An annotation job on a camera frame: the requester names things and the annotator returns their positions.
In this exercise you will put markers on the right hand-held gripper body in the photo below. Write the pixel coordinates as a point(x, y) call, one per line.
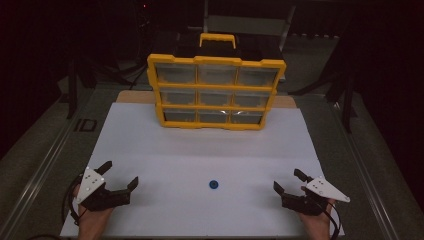
point(310, 200)

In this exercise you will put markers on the grey metal frame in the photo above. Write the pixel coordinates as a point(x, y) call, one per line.
point(246, 25)

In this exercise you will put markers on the person's right hand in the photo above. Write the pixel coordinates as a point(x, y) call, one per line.
point(316, 223)

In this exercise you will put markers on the black tripod stand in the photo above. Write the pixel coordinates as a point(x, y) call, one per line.
point(346, 100)

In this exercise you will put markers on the person's left hand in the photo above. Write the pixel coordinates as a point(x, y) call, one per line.
point(95, 218)

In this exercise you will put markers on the small blue round wheel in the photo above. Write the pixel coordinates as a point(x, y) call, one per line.
point(213, 184)

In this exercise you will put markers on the yellow organizer box clear drawers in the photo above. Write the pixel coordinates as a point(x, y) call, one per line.
point(216, 87)

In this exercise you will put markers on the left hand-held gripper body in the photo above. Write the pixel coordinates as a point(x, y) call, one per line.
point(100, 196)

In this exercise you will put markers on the metal rail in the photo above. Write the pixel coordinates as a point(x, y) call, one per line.
point(363, 166)
point(43, 170)

